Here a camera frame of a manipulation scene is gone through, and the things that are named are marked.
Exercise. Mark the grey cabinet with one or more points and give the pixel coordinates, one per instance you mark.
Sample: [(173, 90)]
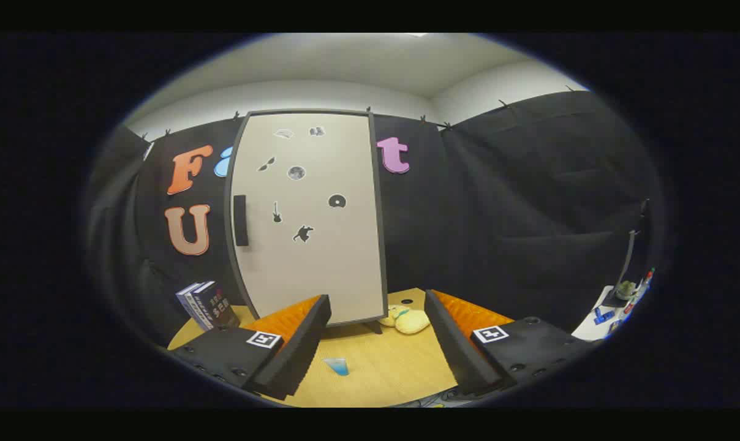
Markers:
[(379, 214)]

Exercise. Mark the light blue book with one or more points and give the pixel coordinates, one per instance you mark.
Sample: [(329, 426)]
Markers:
[(185, 299)]

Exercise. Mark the white side table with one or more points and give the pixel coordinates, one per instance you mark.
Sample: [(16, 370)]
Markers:
[(590, 327)]

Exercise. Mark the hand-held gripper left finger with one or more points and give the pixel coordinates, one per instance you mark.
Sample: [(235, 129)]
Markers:
[(296, 349)]

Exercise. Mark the red green marker pen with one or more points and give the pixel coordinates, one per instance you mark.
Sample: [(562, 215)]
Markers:
[(649, 277)]

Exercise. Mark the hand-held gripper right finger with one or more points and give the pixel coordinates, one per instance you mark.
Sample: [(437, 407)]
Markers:
[(453, 349)]

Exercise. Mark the black backdrop cloth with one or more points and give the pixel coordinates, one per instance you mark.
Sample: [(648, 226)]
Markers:
[(517, 202)]

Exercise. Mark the blue white cosmetic tube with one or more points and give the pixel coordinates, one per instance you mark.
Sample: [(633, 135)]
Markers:
[(338, 366)]

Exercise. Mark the yellow plush toy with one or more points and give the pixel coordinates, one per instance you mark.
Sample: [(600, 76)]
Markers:
[(410, 320)]

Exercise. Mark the small blue item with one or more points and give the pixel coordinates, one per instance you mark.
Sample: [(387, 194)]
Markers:
[(604, 316)]

